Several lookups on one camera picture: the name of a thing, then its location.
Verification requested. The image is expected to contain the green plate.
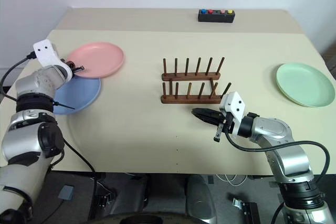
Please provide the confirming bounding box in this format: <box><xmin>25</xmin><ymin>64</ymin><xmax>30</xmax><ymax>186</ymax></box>
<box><xmin>276</xmin><ymin>62</ymin><xmax>336</xmax><ymax>108</ymax></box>

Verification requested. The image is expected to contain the silver rounded robot leg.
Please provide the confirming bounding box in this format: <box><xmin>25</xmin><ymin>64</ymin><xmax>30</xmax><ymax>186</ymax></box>
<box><xmin>185</xmin><ymin>175</ymin><xmax>219</xmax><ymax>224</ymax></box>

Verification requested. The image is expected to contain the black zip tie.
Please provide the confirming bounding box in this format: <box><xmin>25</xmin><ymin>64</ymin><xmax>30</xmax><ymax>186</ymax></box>
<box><xmin>51</xmin><ymin>100</ymin><xmax>76</xmax><ymax>110</ymax></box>

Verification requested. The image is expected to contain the wooden dish rack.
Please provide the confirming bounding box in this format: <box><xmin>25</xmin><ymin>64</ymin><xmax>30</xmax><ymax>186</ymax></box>
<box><xmin>160</xmin><ymin>56</ymin><xmax>232</xmax><ymax>104</ymax></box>

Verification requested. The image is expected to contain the dark rounded base shape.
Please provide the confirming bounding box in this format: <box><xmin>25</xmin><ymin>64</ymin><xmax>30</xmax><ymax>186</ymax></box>
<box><xmin>99</xmin><ymin>211</ymin><xmax>201</xmax><ymax>224</ymax></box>

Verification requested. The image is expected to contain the black metal caster bracket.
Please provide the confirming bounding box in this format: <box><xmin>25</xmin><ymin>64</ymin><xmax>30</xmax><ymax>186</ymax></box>
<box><xmin>232</xmin><ymin>196</ymin><xmax>261</xmax><ymax>224</ymax></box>

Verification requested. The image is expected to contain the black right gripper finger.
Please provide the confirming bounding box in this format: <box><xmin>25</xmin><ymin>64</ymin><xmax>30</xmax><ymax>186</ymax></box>
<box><xmin>193</xmin><ymin>114</ymin><xmax>221</xmax><ymax>125</ymax></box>
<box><xmin>191</xmin><ymin>107</ymin><xmax>221</xmax><ymax>119</ymax></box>

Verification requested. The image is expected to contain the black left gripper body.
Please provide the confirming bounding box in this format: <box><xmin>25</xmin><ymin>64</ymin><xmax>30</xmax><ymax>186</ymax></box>
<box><xmin>60</xmin><ymin>58</ymin><xmax>77</xmax><ymax>74</ymax></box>

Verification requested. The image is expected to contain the black button box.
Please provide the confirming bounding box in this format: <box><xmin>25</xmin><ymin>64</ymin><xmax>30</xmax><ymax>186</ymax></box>
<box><xmin>197</xmin><ymin>8</ymin><xmax>235</xmax><ymax>24</ymax></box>

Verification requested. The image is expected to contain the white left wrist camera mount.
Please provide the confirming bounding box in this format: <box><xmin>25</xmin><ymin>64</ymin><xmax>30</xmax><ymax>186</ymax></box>
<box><xmin>33</xmin><ymin>39</ymin><xmax>73</xmax><ymax>82</ymax></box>

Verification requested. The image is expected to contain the white thin cable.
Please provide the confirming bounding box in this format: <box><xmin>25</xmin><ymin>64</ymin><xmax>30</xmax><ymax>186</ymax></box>
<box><xmin>216</xmin><ymin>173</ymin><xmax>249</xmax><ymax>187</ymax></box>

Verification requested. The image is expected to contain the pink plate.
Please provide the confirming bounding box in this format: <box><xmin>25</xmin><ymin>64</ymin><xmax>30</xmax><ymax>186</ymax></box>
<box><xmin>67</xmin><ymin>41</ymin><xmax>125</xmax><ymax>79</ymax></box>

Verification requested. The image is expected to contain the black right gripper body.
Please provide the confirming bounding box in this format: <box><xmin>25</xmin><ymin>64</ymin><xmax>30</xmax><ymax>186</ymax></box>
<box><xmin>213</xmin><ymin>110</ymin><xmax>235</xmax><ymax>143</ymax></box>

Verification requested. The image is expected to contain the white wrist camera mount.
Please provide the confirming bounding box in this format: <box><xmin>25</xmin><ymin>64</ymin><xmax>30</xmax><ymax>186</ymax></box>
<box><xmin>33</xmin><ymin>39</ymin><xmax>73</xmax><ymax>82</ymax></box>
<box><xmin>219</xmin><ymin>91</ymin><xmax>247</xmax><ymax>137</ymax></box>

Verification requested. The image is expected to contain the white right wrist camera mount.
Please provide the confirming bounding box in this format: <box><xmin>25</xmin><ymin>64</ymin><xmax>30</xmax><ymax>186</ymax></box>
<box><xmin>219</xmin><ymin>91</ymin><xmax>247</xmax><ymax>137</ymax></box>

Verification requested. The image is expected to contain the blue plate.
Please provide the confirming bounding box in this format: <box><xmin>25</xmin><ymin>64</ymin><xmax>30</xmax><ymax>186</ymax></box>
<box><xmin>52</xmin><ymin>76</ymin><xmax>102</xmax><ymax>116</ymax></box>

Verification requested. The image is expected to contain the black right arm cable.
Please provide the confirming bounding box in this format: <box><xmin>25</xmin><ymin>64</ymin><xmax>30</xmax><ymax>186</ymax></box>
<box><xmin>223</xmin><ymin>129</ymin><xmax>331</xmax><ymax>224</ymax></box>

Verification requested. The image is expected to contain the grey foot pedal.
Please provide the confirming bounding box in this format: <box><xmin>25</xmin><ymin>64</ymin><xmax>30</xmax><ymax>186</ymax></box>
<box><xmin>58</xmin><ymin>185</ymin><xmax>75</xmax><ymax>200</ymax></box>

